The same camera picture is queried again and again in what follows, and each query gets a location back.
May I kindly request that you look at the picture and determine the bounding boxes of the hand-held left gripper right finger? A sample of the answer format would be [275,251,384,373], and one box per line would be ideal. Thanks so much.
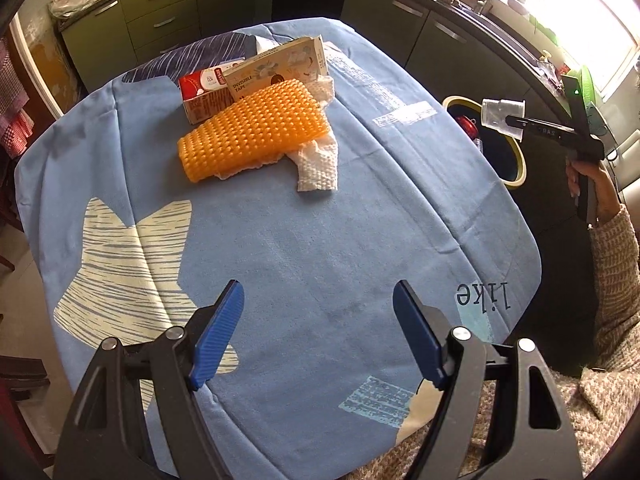
[392,280,583,480]

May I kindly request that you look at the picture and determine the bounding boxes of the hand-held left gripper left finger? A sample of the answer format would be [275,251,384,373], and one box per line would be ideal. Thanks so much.
[55,280,246,480]

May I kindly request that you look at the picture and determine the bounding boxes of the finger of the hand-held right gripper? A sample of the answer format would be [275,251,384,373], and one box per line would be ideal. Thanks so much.
[505,115,578,143]

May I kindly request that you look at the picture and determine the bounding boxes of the dark bin with yellow rim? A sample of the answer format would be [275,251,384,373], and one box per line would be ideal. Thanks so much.
[442,95,527,191]

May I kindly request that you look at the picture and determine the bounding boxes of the person's right forearm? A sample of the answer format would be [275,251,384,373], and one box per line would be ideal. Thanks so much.
[582,205,640,376]

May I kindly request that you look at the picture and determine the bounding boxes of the person's right hand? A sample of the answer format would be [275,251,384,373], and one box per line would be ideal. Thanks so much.
[566,157,626,226]

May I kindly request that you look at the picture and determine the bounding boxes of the green plastic basket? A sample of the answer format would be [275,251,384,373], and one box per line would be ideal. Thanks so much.
[565,62,611,136]

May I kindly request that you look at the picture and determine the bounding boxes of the green base cabinets under sink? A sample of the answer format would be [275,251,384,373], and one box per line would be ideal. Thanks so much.
[272,0,640,241]

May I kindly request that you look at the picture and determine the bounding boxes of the blue printed tablecloth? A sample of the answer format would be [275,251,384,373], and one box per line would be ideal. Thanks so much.
[14,17,543,478]

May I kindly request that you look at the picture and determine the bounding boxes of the white paper towel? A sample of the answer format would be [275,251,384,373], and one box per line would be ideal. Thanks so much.
[215,76,340,193]

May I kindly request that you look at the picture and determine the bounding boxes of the person's knit sweater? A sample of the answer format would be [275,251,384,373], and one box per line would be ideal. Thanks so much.
[350,365,640,480]

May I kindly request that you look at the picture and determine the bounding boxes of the dark wooden chair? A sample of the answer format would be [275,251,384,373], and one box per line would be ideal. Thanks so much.
[0,355,51,480]

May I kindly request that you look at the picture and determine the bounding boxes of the orange dimpled foam pad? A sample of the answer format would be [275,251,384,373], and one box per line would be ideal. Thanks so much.
[177,77,337,183]

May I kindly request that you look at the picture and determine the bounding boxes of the red and white carton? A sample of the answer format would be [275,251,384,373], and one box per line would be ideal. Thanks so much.
[178,60,246,125]

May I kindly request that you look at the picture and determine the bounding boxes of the beige cardboard box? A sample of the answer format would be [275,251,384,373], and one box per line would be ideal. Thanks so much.
[222,36,328,103]

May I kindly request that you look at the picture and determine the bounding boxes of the checked red apron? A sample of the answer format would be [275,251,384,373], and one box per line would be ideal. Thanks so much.
[0,35,36,156]

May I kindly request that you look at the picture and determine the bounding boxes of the green base cabinet with drawers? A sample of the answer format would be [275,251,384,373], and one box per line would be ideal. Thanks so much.
[60,0,276,93]

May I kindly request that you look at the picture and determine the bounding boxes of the frosted glass sliding door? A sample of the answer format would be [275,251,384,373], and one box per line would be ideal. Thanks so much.
[10,10,81,121]

